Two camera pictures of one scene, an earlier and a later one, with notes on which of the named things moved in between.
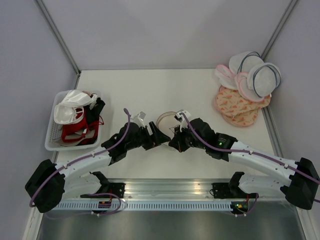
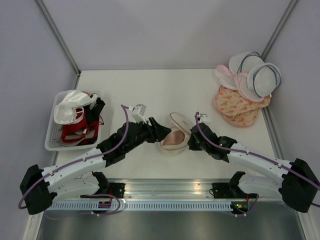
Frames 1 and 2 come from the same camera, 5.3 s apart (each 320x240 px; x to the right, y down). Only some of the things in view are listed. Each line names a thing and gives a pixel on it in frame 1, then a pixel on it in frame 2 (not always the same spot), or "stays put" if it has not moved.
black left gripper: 160,139 -> 159,133
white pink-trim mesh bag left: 226,77 stays put
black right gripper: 177,142 -> 192,146
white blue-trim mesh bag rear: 241,62 stays put
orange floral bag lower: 244,118 stays put
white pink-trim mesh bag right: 241,79 stays put
